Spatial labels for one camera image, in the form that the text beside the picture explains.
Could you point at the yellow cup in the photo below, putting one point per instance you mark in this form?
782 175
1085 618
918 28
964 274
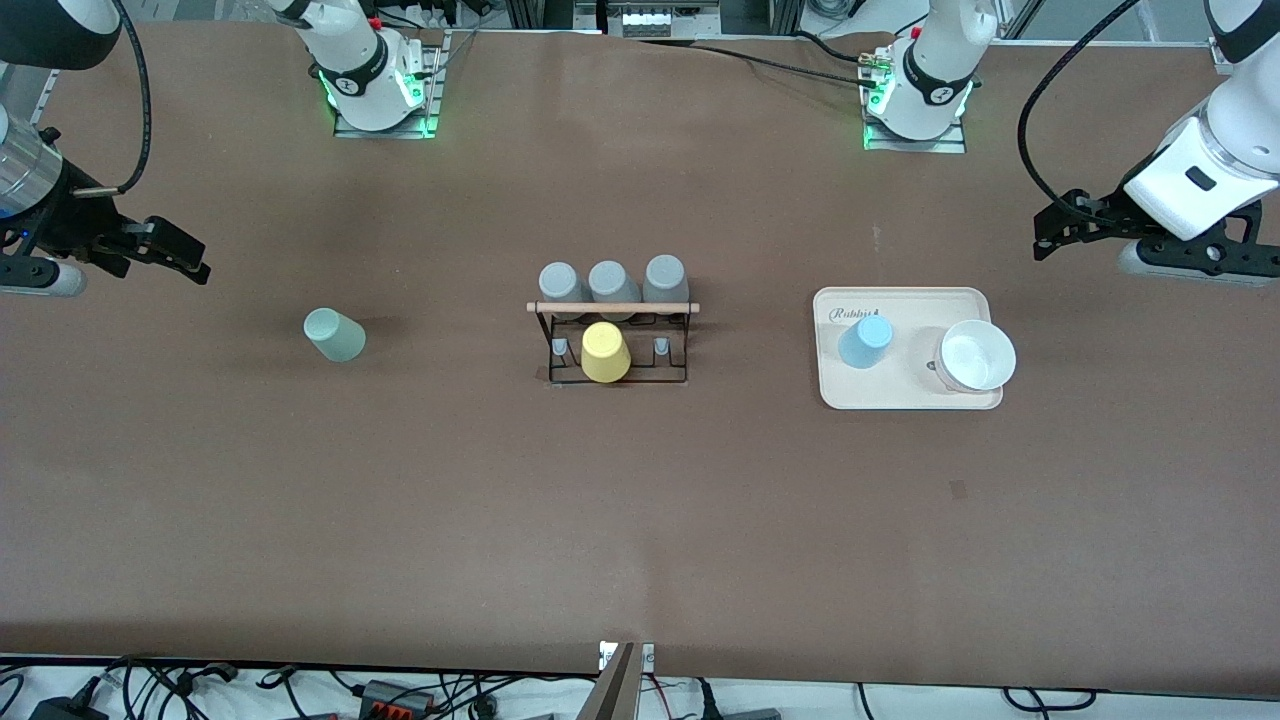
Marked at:
606 352

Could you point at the aluminium frame rail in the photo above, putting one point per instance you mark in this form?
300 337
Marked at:
30 95
1220 55

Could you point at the mint green cup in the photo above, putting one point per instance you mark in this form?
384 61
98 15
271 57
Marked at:
335 335

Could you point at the cream plastic tray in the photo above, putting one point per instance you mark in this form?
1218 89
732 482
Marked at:
900 385

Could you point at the metal camera mount pole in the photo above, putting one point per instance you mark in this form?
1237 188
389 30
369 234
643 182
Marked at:
618 690

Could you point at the light blue cup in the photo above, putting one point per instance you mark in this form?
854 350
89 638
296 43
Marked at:
865 342

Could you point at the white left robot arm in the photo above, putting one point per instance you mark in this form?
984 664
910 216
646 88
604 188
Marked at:
935 60

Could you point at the white bowl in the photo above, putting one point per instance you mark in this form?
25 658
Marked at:
975 355

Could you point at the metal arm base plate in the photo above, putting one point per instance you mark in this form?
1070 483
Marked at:
432 90
950 146

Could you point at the white terminal block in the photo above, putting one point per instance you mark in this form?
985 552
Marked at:
648 24

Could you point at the grey orange connector box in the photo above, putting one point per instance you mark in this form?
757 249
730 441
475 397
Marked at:
395 697

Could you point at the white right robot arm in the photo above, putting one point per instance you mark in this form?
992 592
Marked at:
350 60

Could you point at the grey cup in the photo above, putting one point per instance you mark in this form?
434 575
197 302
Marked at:
613 280
560 282
666 277

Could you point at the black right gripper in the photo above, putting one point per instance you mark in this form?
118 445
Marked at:
68 222

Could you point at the black power adapter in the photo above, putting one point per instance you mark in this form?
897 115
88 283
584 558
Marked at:
65 710

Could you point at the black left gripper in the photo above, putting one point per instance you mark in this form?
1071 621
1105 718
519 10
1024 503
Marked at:
1112 212

